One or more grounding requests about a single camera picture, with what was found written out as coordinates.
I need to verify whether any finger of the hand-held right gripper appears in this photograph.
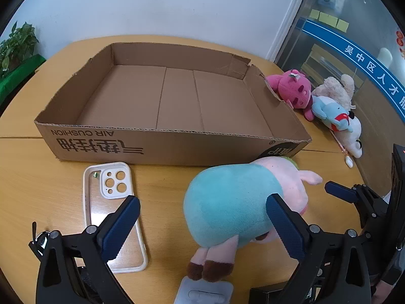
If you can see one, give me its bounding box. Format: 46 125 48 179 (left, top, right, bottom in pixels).
325 181 389 229

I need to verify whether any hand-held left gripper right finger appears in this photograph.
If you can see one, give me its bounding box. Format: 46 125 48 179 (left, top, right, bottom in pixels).
266 193 372 304

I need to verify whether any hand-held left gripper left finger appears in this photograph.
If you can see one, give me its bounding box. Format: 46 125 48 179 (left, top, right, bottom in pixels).
36 195 141 304

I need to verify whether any white clear phone case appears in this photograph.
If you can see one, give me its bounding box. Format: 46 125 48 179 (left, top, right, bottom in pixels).
83 162 149 273

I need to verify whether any pink and teal pig plush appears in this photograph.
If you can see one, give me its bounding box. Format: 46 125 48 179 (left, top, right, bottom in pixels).
184 156 323 282

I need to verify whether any black object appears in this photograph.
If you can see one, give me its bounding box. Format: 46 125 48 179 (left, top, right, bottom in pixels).
250 287 287 304

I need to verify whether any white plastic case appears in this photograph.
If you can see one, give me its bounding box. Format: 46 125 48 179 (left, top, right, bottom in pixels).
175 276 234 304

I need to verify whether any brown cardboard box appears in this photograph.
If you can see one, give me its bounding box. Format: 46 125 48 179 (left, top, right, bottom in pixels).
34 42 313 167

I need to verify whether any wooden desktop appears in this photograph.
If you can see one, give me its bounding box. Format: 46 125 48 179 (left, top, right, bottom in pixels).
0 35 393 304

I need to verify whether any white plush toy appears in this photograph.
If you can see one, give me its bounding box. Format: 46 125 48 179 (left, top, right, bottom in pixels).
329 111 363 158

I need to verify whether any beige plush toy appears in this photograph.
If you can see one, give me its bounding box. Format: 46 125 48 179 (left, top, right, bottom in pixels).
312 74 355 111

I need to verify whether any pink plush toy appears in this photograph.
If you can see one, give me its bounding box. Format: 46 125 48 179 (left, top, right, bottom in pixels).
265 69 314 121

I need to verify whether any blue window banner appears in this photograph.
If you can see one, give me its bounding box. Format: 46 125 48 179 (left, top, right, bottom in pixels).
300 19 405 112

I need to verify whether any red window decoration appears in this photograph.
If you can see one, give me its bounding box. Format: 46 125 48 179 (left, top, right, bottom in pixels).
395 28 405 58

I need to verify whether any green potted plant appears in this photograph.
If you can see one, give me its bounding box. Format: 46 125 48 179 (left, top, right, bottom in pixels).
0 22 40 77

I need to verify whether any pink cord with white charm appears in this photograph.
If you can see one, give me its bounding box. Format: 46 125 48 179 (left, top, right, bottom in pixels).
332 130 354 168

